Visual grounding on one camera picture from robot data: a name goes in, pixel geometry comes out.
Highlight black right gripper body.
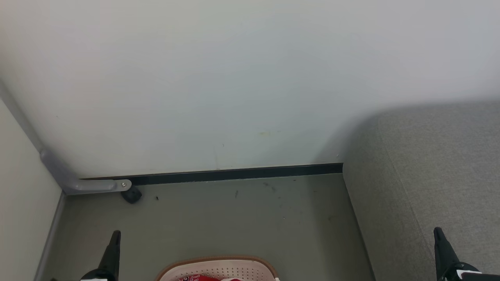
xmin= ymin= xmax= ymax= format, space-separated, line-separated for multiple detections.
xmin=441 ymin=263 xmax=500 ymax=281

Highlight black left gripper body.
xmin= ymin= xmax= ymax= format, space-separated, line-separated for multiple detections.
xmin=80 ymin=269 xmax=119 ymax=281

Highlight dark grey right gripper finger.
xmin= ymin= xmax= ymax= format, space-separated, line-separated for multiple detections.
xmin=434 ymin=227 xmax=461 ymax=280

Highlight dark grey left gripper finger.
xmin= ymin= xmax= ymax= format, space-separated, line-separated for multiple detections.
xmin=98 ymin=230 xmax=121 ymax=281

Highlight red jersey with number print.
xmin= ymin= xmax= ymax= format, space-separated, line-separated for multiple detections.
xmin=179 ymin=274 xmax=254 ymax=281

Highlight grey fabric sofa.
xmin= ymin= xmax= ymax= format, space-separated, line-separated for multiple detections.
xmin=343 ymin=101 xmax=500 ymax=281

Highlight grey skirting strip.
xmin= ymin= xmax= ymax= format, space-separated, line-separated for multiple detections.
xmin=34 ymin=191 xmax=66 ymax=281

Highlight black rubber foot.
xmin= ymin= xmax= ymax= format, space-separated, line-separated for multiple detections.
xmin=121 ymin=187 xmax=142 ymax=204

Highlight cream perforated laundry basket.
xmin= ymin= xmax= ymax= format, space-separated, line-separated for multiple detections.
xmin=155 ymin=256 xmax=280 ymax=281

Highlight black baseboard strip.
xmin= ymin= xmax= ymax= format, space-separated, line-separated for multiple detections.
xmin=80 ymin=163 xmax=343 ymax=186

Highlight grey metal corner bracket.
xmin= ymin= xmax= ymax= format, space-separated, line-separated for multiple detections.
xmin=0 ymin=80 xmax=132 ymax=195

